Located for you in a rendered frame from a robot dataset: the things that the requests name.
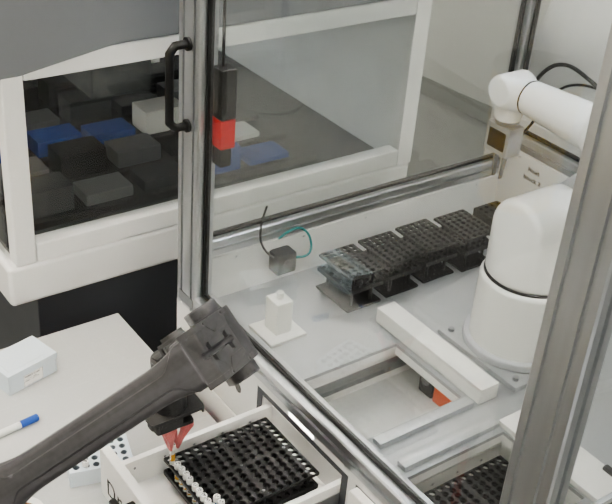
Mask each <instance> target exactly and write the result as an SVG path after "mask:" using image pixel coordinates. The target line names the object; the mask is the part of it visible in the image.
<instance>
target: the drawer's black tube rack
mask: <svg viewBox="0 0 612 504"><path fill-rule="evenodd" d="M262 421H265V422H266V423H262ZM255 424H257V425H259V426H254V425H255ZM267 425H269V426H270V427H266V426H267ZM245 428H250V429H249V430H247V429H245ZM257 429H260V431H259V430H257ZM269 430H274V432H271V431H269ZM238 431H242V433H238ZM250 432H254V433H253V434H250ZM230 434H234V436H230ZM274 434H278V435H279V436H274ZM242 435H246V436H245V437H242ZM223 437H225V438H226V439H221V438H223ZM235 438H236V439H238V440H236V441H235V440H233V439H235ZM279 438H281V439H283V440H278V439H279ZM210 442H215V444H211V443H210ZM225 442H230V443H228V444H226V443H225ZM282 443H287V445H283V444H282ZM203 445H207V447H202V446H203ZM215 446H218V448H214V447H215ZM196 448H197V449H199V450H197V451H195V450H193V449H196ZM288 449H292V450H293V451H289V450H288ZM206 450H211V451H209V452H207V451H206ZM185 452H190V454H185ZM198 453H202V454H201V455H198ZM294 453H295V454H297V455H296V456H294V455H292V454H294ZM178 455H180V456H182V457H180V458H177V457H176V456H178ZM189 457H194V458H192V459H190V458H189ZM297 458H301V459H302V460H297ZM175 460H178V461H181V460H185V461H184V462H181V465H182V466H184V467H185V470H186V471H189V473H190V476H192V477H193V480H194V481H195V482H197V483H198V484H199V487H201V488H202V489H203V492H205V493H207V497H208V498H210V499H211V502H212V503H214V502H213V495H214V494H219V495H220V499H224V501H225V504H284V503H287V502H289V501H291V500H293V499H295V498H297V497H300V496H303V495H305V494H307V493H308V492H310V491H313V490H315V489H317V488H318V483H317V482H316V481H315V480H314V479H313V477H315V476H318V475H319V471H318V470H317V469H316V468H315V467H314V466H313V465H312V464H311V463H310V462H309V461H308V460H307V459H306V458H305V457H304V456H303V455H302V454H301V453H300V452H299V451H298V450H297V449H296V447H295V446H294V445H293V444H292V443H291V442H290V441H289V440H288V439H287V438H286V437H285V436H284V435H283V434H282V433H281V432H280V431H279V430H278V429H277V428H276V427H275V426H274V425H273V424H272V423H271V422H270V421H269V420H268V418H267V417H264V418H262V419H259V420H257V421H254V422H252V423H249V424H247V425H245V426H242V427H240V428H237V429H235V430H232V431H230V432H227V433H225V434H222V435H220V436H217V437H215V438H212V439H210V440H207V441H205V442H202V443H200V444H197V445H195V446H192V447H190V448H187V449H185V450H182V451H180V452H177V453H175ZM301 463H306V465H302V464H301ZM306 467H309V468H311V469H310V470H307V469H306ZM310 472H314V473H315V474H310ZM164 475H165V476H166V478H167V479H168V480H169V481H170V483H171V484H172V485H173V486H174V488H175V489H176V490H177V491H178V493H179V494H180V495H181V497H182V498H183V499H184V500H185V502H186V503H187V504H193V503H192V497H188V496H187V492H184V491H183V487H179V482H175V477H174V473H173V472H172V470H171V469H170V468H167V469H165V470H164Z"/></svg>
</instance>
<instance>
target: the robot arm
mask: <svg viewBox="0 0 612 504"><path fill-rule="evenodd" d="M219 308H220V307H219V305H218V304H217V302H216V301H215V299H214V298H212V299H211V298H210V299H209V300H208V301H207V302H205V303H204V304H202V305H201V306H199V307H198V308H196V309H195V310H192V312H190V313H189V314H187V315H186V316H185V317H184V319H185V321H186V322H187V324H188V325H189V327H190V329H188V330H187V331H185V330H183V329H182V328H181V327H180V328H178V329H177V330H175V331H174V332H172V333H171V334H169V335H168V336H166V337H165V338H163V339H162V340H160V341H161V343H162V344H161V345H160V346H158V347H157V348H158V350H157V351H155V352H154V353H153V354H152V355H151V357H150V366H151V368H150V369H149V370H148V371H146V372H145V373H143V374H142V375H140V376H139V377H137V378H136V379H134V380H133V381H131V382H130V383H128V384H127V385H125V386H124V387H122V388H121V389H119V390H118V391H116V392H115V393H113V394H112V395H110V396H109V397H107V398H106V399H104V400H103V401H101V402H99V403H98V404H96V405H95V406H93V407H92V408H90V409H89V410H87V411H86V412H84V413H83V414H81V415H80V416H78V417H77V418H75V419H74V420H72V421H71V422H69V423H68V424H66V425H65V426H63V427H62V428H60V429H59V430H57V431H56V432H54V433H53V434H51V435H49V436H48V437H46V438H45V439H43V440H42V441H40V442H39V443H37V444H36V445H34V446H33V447H31V448H30V449H28V450H27V451H25V452H23V453H22V454H20V455H18V456H16V457H14V458H12V459H9V460H7V461H4V462H2V463H0V504H25V503H26V502H27V501H28V500H29V499H30V498H31V497H32V496H33V495H34V494H36V493H37V492H38V491H39V490H40V489H42V488H43V487H44V486H46V485H47V484H49V483H50V482H52V481H53V480H55V479H56V478H58V477H59V476H61V475H62V474H64V473H65V472H67V471H68V470H70V469H71V468H73V467H74V466H76V465H77V464H79V463H80V462H82V461H84V460H85V459H87V458H88V457H90V456H91V455H93V454H94V453H96V452H97V451H99V450H100V449H102V448H103V447H105V446H106V445H108V444H109V443H111V442H112V441H114V440H116V439H117V438H119V437H120V436H122V435H123V434H125V433H126V432H128V431H129V430H131V429H132V428H134V427H135V426H137V425H138V424H140V423H141V422H143V421H144V420H145V421H146V422H147V426H148V428H149V429H150V430H151V431H152V432H154V433H155V434H156V435H157V436H161V435H162V437H163V439H164V441H165V444H166V446H167V448H168V449H169V451H170V452H171V451H172V450H173V446H174V443H175V444H176V448H177V449H178V448H179V447H180V445H181V443H182V441H183V439H184V438H185V436H186V435H187V434H188V432H189V431H190V430H191V428H192V427H193V426H194V418H193V417H192V415H191V414H193V413H196V412H198V411H202V412H204V403H203V402H202V401H201V400H200V399H199V398H198V396H197V395H196V394H195V393H197V392H201V391H203V390H204V389H206V388H207V387H209V389H210V390H211V391H212V390H213V389H215V388H216V387H218V386H219V385H221V384H222V383H224V382H225V381H226V383H227V384H228V386H229V387H230V386H235V385H237V384H239V383H242V381H244V380H246V379H247V378H249V377H250V376H251V375H253V374H254V373H256V372H258V371H259V369H260V367H259V366H258V364H257V363H256V361H255V360H254V358H255V357H256V356H257V355H258V354H259V353H258V351H257V350H256V348H255V347H254V345H253V344H252V342H251V341H250V339H249V338H248V336H247V335H246V333H245V332H244V330H243V329H242V327H241V326H240V324H239V323H238V321H237V320H236V318H235V317H234V315H233V314H232V312H231V311H230V309H229V308H228V306H227V305H225V306H223V307H222V308H220V309H219ZM218 309H219V310H218ZM178 428H180V431H179V434H177V429H178Z"/></svg>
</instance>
